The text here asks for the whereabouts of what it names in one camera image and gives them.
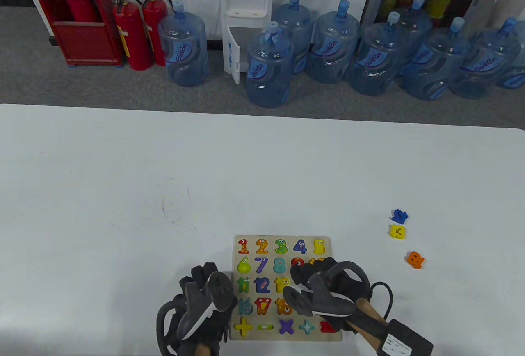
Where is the person's right hand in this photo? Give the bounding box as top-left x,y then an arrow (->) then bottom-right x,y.
290,258 -> 370,334

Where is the red fire extinguisher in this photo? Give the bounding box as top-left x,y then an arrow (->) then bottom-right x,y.
114,0 -> 153,71
141,0 -> 173,66

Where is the red fire extinguisher cabinet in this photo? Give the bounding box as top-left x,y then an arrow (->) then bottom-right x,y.
23,0 -> 123,67

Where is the black glove cable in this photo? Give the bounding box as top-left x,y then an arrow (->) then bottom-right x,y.
368,281 -> 393,324

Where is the wooden math block puzzle board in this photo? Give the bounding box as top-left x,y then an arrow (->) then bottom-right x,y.
229,236 -> 343,342

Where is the red extinguisher inside cabinet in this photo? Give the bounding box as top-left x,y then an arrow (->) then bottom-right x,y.
66,0 -> 99,24

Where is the yellow plus math block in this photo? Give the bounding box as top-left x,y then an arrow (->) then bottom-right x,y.
234,317 -> 253,337

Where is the dark grey tracking controller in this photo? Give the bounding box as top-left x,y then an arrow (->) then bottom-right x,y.
283,262 -> 370,317
156,271 -> 231,354

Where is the person's right forearm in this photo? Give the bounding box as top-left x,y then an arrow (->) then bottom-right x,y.
347,297 -> 390,350

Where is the person's left hand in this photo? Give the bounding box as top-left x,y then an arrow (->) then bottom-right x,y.
164,262 -> 230,356

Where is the row of blue water jugs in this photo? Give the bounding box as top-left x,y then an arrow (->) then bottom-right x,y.
158,0 -> 525,109

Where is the cluster of math blocks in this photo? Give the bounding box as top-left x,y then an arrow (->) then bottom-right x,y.
388,209 -> 425,269

